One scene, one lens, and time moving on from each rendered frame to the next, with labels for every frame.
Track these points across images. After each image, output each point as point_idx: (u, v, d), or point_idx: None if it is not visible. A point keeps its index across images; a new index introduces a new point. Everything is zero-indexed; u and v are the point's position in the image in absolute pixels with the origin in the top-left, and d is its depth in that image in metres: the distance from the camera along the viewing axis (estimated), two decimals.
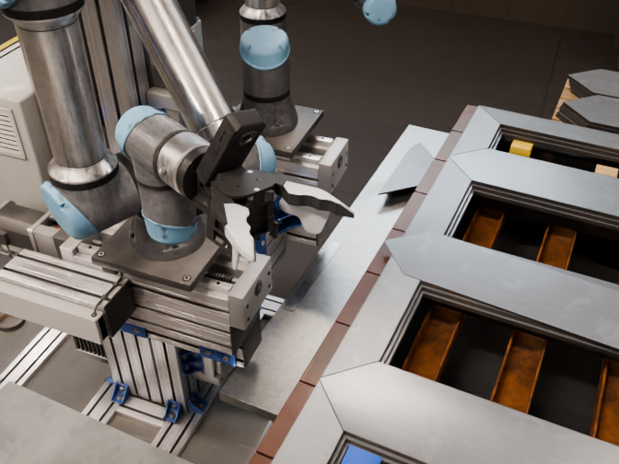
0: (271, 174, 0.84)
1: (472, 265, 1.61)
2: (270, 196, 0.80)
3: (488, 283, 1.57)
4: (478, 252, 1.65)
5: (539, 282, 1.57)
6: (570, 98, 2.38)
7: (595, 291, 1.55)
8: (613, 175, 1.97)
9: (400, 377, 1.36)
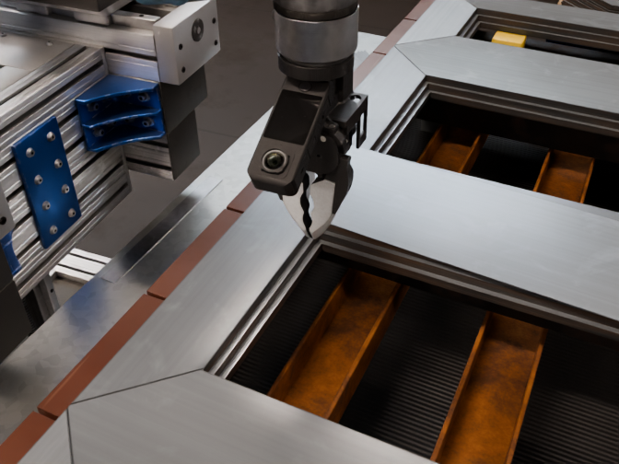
0: (343, 168, 0.67)
1: (412, 196, 0.90)
2: (320, 173, 0.69)
3: (439, 225, 0.86)
4: (426, 176, 0.94)
5: (531, 223, 0.86)
6: None
7: None
8: None
9: (239, 404, 0.65)
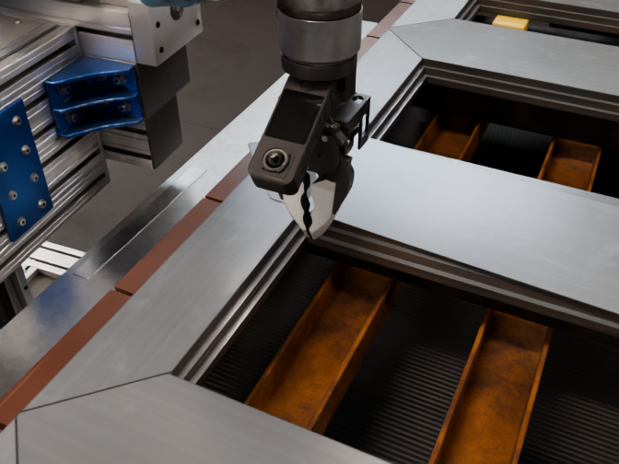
0: (344, 168, 0.67)
1: (406, 184, 0.83)
2: (321, 173, 0.69)
3: (436, 214, 0.79)
4: (422, 163, 0.87)
5: (536, 213, 0.79)
6: None
7: None
8: None
9: (208, 412, 0.57)
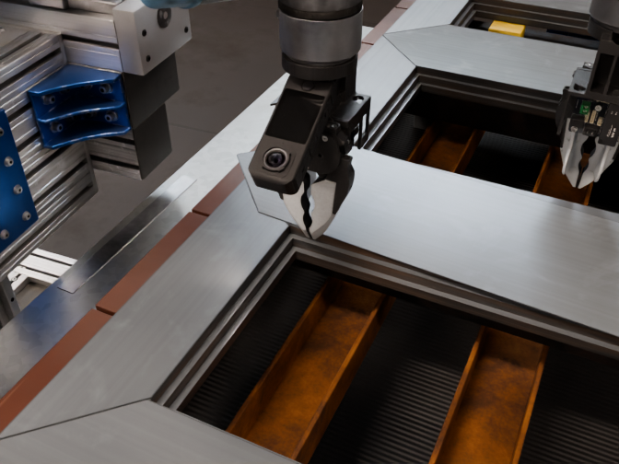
0: (344, 168, 0.67)
1: (398, 197, 0.81)
2: (321, 172, 0.69)
3: (427, 229, 0.76)
4: (414, 175, 0.85)
5: (531, 227, 0.77)
6: None
7: None
8: None
9: (188, 442, 0.55)
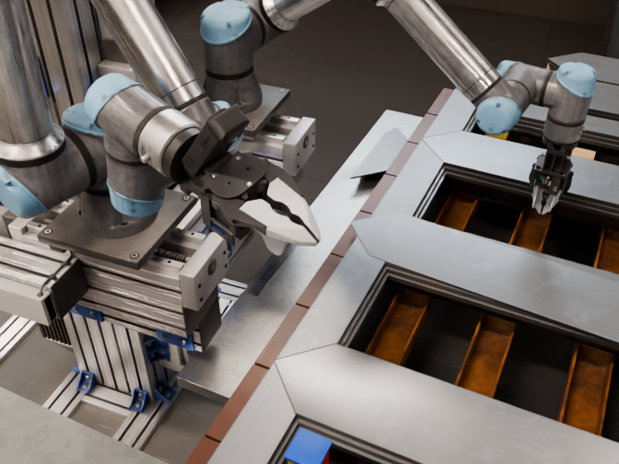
0: (269, 164, 0.80)
1: (438, 247, 1.57)
2: (263, 187, 0.79)
3: (455, 264, 1.52)
4: (447, 234, 1.60)
5: (507, 263, 1.52)
6: None
7: (565, 272, 1.50)
8: (589, 157, 1.92)
9: (358, 360, 1.31)
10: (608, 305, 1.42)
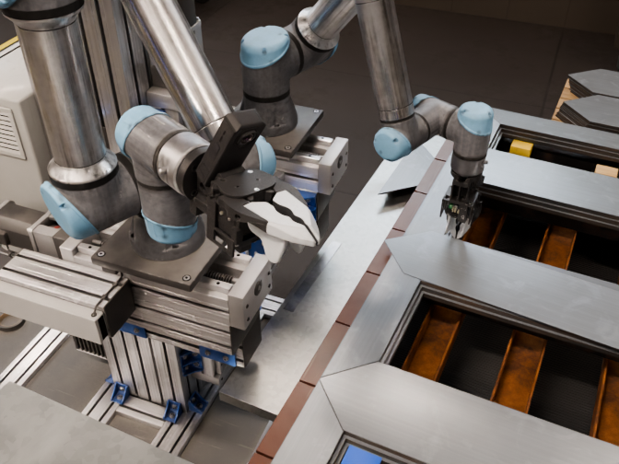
0: (279, 180, 0.83)
1: (472, 265, 1.62)
2: (270, 196, 0.80)
3: (488, 283, 1.57)
4: (478, 252, 1.65)
5: (539, 282, 1.57)
6: (570, 98, 2.38)
7: (595, 291, 1.55)
8: (613, 175, 1.97)
9: (400, 377, 1.36)
10: None
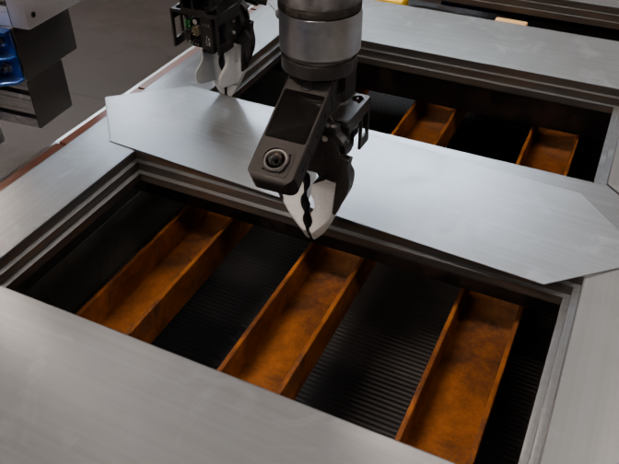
0: (344, 168, 0.67)
1: (236, 130, 0.93)
2: (321, 173, 0.69)
3: (253, 154, 0.88)
4: (256, 113, 0.97)
5: None
6: None
7: (439, 166, 0.86)
8: None
9: (1, 305, 0.67)
10: (505, 214, 0.79)
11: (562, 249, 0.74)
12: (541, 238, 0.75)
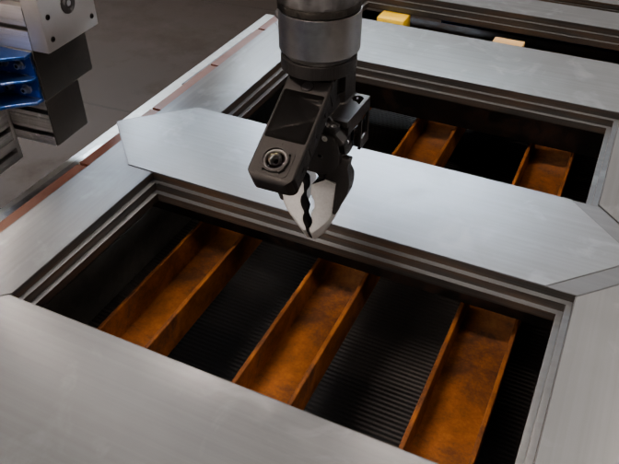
0: (344, 168, 0.67)
1: (246, 150, 0.98)
2: (321, 173, 0.69)
3: None
4: (263, 133, 1.02)
5: None
6: None
7: (440, 178, 0.93)
8: None
9: (33, 322, 0.72)
10: (505, 221, 0.86)
11: (558, 252, 0.81)
12: (539, 243, 0.82)
